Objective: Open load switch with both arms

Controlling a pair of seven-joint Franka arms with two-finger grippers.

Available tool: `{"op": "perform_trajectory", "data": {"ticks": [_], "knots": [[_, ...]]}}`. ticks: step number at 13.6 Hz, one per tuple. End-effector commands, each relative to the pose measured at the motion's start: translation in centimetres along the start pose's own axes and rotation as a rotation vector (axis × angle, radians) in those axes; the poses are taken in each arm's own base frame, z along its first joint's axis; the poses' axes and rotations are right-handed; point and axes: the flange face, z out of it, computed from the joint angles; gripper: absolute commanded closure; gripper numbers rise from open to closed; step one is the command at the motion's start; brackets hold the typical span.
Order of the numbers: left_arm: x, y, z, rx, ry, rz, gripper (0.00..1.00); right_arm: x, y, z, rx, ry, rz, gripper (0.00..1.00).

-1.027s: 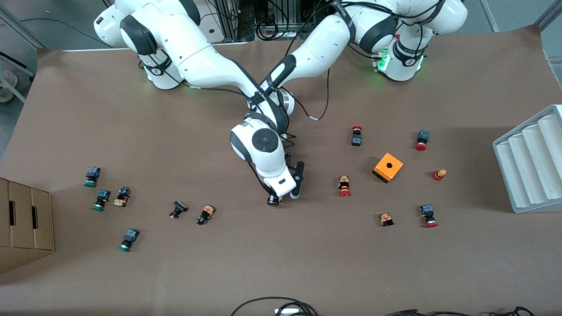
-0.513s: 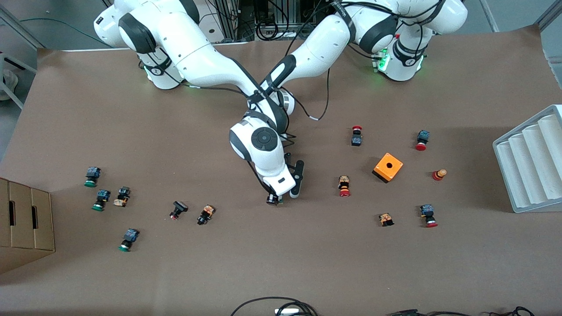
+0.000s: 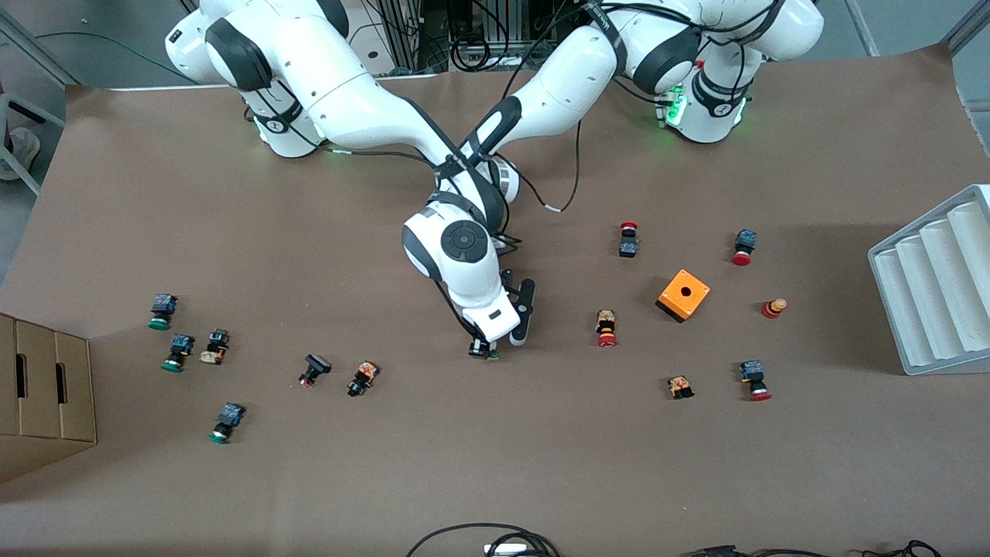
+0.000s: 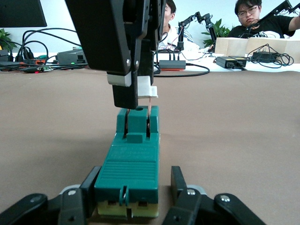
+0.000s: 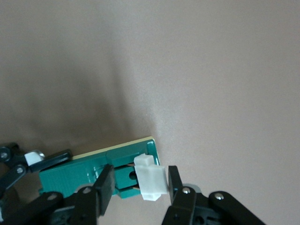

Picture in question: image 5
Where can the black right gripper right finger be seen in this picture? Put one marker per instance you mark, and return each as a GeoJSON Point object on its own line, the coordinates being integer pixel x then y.
{"type": "Point", "coordinates": [178, 199]}

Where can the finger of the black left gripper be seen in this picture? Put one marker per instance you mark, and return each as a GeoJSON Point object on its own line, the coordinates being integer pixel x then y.
{"type": "Point", "coordinates": [54, 160]}

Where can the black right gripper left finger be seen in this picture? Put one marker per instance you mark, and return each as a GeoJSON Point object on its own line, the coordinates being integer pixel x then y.
{"type": "Point", "coordinates": [103, 187]}

